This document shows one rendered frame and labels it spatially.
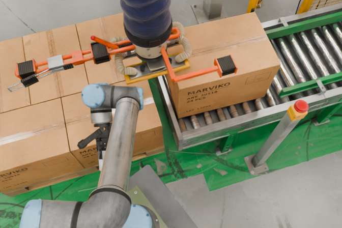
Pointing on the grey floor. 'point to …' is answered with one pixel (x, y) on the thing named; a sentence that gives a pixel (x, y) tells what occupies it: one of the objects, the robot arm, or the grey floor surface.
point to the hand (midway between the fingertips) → (100, 170)
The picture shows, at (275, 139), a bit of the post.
